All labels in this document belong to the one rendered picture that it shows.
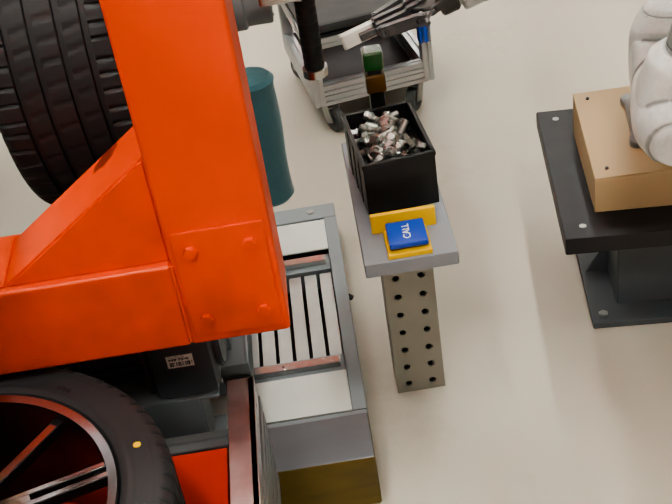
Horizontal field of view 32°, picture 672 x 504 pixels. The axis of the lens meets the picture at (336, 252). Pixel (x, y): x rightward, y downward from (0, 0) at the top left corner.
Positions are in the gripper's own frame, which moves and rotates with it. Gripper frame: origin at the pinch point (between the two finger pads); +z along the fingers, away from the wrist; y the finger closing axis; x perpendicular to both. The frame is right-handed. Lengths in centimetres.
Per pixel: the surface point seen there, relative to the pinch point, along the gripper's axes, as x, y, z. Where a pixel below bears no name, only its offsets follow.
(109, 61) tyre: -32, 34, 37
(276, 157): 5.9, 18.7, 22.9
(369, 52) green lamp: 4.6, -0.2, -0.7
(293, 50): 51, -108, 19
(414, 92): 68, -85, -8
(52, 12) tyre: -41, 30, 41
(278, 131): 1.6, 17.9, 20.3
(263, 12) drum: -17.0, 9.5, 13.6
